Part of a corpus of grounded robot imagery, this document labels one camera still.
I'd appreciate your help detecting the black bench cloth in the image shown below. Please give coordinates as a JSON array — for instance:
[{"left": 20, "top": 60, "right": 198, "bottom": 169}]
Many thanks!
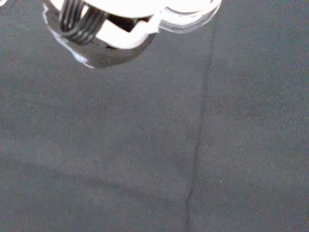
[{"left": 0, "top": 0, "right": 309, "bottom": 232}]

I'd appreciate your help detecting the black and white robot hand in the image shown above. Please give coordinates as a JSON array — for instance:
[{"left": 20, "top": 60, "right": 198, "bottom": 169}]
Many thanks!
[{"left": 44, "top": 0, "right": 167, "bottom": 49}]

